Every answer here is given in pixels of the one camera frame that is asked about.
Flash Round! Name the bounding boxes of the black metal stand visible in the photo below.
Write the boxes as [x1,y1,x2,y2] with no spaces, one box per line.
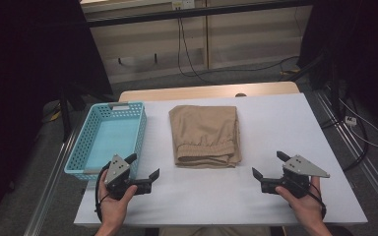
[57,81,116,144]
[280,48,344,111]

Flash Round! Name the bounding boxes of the light blue plastic basket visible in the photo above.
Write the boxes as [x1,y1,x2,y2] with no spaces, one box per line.
[63,100,148,182]

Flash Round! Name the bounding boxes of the aluminium floor rail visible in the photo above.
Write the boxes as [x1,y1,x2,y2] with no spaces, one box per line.
[23,129,81,236]
[312,88,378,215]

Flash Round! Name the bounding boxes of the left hand-held gripper black cable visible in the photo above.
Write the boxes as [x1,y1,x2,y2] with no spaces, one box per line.
[94,162,112,223]

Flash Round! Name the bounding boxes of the black hanging cable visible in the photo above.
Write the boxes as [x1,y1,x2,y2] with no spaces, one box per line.
[176,17,301,85]

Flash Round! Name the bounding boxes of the black floor cable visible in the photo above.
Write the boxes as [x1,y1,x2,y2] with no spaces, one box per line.
[319,92,371,173]

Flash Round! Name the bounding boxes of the person's right hand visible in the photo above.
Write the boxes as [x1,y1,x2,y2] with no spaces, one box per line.
[275,176,327,226]

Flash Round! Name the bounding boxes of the khaki pants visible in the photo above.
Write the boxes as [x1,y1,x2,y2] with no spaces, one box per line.
[168,104,243,170]

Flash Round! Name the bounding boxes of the right hand-held gripper black cable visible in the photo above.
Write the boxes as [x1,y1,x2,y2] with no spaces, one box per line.
[308,182,328,220]

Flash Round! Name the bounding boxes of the black horizontal bar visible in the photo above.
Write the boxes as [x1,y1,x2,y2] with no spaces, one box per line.
[85,0,313,30]

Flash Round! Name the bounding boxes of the white table sheet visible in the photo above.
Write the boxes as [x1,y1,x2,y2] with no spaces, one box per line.
[73,92,369,228]

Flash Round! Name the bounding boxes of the person's left hand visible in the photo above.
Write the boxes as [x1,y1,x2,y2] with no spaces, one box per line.
[96,169,139,227]

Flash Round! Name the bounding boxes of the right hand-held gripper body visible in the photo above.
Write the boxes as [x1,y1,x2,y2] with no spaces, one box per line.
[260,153,331,200]

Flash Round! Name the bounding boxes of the hand-held gripper black cable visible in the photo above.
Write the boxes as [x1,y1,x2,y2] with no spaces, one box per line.
[308,182,328,220]
[94,162,112,223]

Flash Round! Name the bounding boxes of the white wall socket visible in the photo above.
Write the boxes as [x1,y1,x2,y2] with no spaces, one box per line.
[171,0,197,11]

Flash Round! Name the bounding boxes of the white floor cable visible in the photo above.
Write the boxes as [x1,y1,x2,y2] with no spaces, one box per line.
[338,97,378,148]

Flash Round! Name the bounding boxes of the beige wooden cabinet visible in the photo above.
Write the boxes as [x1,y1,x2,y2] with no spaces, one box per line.
[80,0,313,85]

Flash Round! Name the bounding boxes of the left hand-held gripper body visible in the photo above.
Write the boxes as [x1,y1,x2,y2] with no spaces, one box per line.
[103,153,154,202]

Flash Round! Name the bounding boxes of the black curtain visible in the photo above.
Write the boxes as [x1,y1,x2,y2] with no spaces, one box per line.
[0,0,114,227]
[296,0,378,139]

